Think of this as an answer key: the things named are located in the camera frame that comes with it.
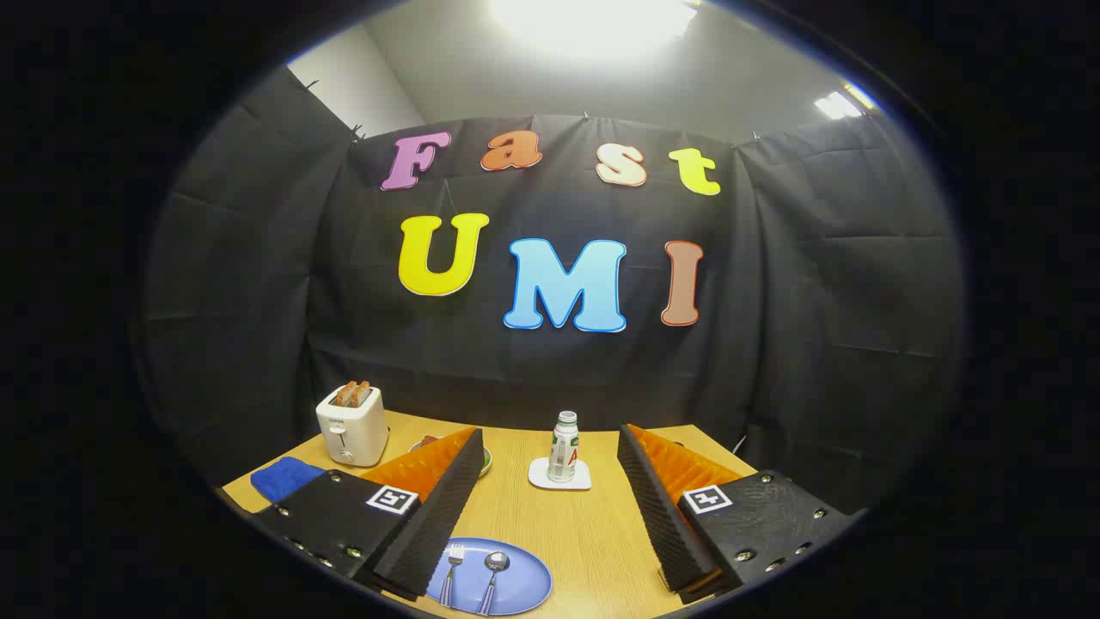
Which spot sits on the ceiling light panel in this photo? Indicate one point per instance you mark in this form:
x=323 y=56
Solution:
x=838 y=105
x=593 y=21

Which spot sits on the white square coaster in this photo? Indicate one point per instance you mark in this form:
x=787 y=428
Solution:
x=540 y=477

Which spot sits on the toasted bread slice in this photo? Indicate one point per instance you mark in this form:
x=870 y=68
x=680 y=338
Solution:
x=346 y=396
x=363 y=393

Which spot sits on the blue round plate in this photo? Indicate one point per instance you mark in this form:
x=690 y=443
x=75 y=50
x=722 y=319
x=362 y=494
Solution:
x=528 y=580

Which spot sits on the white toaster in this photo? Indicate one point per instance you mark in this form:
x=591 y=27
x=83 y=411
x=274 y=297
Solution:
x=354 y=434

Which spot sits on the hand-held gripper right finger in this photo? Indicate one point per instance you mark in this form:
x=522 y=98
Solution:
x=662 y=516

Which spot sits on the blue folded towel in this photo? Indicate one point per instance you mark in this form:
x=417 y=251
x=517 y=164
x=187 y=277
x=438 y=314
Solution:
x=284 y=478

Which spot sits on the grey food plate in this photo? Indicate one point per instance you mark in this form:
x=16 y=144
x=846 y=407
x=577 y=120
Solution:
x=421 y=445

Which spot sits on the white plastic drink bottle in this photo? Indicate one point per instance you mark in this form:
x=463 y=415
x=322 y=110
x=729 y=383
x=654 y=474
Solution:
x=563 y=447

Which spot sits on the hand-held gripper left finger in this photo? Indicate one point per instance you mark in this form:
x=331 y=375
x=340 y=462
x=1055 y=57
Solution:
x=434 y=524

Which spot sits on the green lettuce leaf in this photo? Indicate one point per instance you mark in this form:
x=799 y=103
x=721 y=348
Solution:
x=486 y=462

